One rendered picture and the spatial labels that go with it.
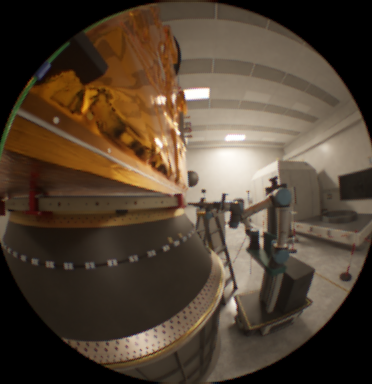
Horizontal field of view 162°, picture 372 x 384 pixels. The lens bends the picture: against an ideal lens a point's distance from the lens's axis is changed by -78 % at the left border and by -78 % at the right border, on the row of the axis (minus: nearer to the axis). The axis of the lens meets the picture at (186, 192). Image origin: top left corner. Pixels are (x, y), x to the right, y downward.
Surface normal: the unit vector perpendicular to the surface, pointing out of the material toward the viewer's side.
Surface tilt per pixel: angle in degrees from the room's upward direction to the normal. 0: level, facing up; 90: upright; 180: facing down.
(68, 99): 125
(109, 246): 62
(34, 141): 90
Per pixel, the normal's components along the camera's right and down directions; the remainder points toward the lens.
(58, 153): 0.99, -0.07
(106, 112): 0.78, 0.47
